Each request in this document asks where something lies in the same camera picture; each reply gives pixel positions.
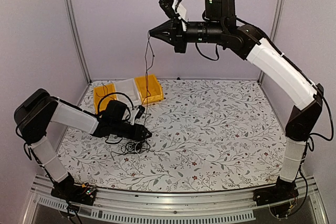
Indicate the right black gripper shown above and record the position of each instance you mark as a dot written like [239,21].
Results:
[176,40]

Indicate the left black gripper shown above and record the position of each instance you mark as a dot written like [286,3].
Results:
[137,134]

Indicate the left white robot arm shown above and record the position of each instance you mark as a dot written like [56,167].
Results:
[34,115]

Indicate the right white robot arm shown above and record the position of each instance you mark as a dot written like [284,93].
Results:
[250,43]

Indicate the right yellow plastic bin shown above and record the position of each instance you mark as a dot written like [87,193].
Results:
[149,89]

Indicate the white translucent plastic bin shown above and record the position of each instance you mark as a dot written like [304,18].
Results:
[129,88]

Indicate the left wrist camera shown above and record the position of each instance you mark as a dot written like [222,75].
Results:
[136,113]

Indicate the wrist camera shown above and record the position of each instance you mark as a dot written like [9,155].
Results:
[174,10]
[136,113]

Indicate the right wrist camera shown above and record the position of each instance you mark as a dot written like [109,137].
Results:
[174,10]

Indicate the front aluminium rail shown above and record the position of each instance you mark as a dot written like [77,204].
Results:
[120,206]

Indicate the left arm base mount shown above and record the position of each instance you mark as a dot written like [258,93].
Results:
[71,191]

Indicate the right aluminium frame post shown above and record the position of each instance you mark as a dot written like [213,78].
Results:
[276,19]

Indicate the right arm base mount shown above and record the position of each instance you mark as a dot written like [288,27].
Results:
[283,194]

